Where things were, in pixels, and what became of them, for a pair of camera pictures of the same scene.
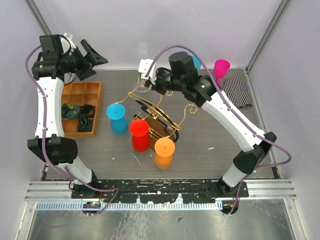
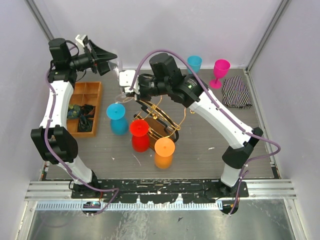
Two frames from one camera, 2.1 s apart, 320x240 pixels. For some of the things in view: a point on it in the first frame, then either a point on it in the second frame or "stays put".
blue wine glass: x=119 y=121 stays put
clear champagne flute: x=143 y=53 to x=116 y=65
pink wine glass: x=220 y=69 stays put
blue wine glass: x=197 y=63 stays put
